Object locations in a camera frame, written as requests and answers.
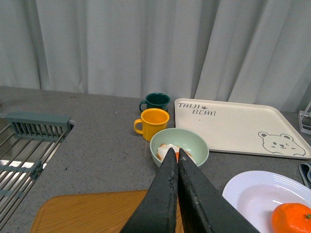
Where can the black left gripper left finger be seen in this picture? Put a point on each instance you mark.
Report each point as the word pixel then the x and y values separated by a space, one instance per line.
pixel 157 211

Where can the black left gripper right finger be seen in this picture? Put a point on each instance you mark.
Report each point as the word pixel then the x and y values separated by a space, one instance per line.
pixel 203 208

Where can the white ridged plate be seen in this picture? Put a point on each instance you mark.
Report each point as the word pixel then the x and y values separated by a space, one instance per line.
pixel 255 194

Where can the orange mandarin fruit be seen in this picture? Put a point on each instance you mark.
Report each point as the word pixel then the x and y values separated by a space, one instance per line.
pixel 291 218

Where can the wooden cutting board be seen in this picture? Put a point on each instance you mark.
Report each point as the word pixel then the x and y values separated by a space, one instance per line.
pixel 87 213

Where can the fake fried egg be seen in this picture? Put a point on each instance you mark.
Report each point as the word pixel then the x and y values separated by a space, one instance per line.
pixel 163 149

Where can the light green bowl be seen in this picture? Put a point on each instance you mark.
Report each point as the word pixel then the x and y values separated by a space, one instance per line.
pixel 193 145

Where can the beige bear serving tray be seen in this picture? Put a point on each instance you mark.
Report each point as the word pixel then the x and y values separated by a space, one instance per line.
pixel 241 128

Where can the yellow enamel mug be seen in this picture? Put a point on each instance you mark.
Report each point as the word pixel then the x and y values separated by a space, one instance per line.
pixel 151 122

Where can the grey blue folded cloth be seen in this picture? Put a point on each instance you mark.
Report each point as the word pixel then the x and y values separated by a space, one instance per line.
pixel 305 172

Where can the dark green enamel mug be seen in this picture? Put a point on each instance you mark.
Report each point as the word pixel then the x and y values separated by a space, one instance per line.
pixel 156 100

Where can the metal sink drying rack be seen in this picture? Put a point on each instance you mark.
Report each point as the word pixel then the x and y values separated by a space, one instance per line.
pixel 28 141

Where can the white curtain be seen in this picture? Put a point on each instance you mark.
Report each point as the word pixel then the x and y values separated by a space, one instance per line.
pixel 248 51

